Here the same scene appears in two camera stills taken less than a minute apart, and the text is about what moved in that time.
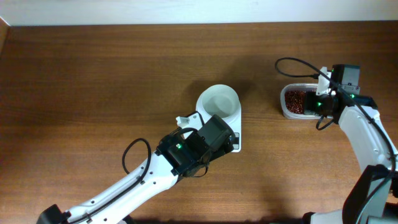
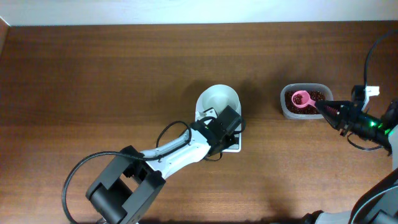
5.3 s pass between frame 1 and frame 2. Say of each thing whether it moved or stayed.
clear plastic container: stayed
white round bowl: stayed
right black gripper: moved
